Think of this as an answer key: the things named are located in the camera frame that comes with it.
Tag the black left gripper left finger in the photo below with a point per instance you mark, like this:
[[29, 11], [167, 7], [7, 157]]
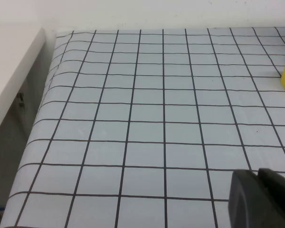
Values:
[[244, 202]]

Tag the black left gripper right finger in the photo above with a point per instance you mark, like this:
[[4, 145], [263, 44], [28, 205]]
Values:
[[282, 199]]

